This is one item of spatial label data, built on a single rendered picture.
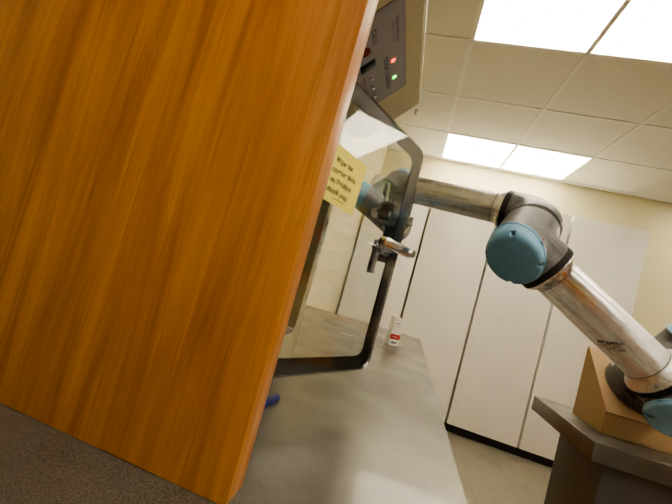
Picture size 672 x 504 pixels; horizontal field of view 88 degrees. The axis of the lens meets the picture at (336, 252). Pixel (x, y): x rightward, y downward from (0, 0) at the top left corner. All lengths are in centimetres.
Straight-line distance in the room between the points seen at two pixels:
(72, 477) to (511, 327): 344
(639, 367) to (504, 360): 275
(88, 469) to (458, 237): 336
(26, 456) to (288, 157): 31
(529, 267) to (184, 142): 64
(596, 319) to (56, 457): 83
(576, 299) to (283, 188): 66
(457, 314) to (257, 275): 325
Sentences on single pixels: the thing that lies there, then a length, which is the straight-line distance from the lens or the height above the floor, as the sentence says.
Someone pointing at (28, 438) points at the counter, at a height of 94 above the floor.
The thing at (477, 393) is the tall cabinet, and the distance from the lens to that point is 363.
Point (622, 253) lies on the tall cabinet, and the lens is 394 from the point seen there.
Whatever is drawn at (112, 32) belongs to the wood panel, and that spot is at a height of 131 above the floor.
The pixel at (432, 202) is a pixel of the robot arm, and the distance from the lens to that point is 98.
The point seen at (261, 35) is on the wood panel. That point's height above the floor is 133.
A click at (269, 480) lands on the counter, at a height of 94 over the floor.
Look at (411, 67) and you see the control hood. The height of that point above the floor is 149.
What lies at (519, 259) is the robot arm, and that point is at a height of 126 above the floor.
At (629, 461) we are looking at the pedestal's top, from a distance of 104.
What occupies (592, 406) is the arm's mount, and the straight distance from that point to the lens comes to 116.
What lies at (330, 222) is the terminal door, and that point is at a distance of 47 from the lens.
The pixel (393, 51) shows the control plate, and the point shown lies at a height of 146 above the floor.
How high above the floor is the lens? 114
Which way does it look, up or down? 3 degrees up
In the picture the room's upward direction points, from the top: 15 degrees clockwise
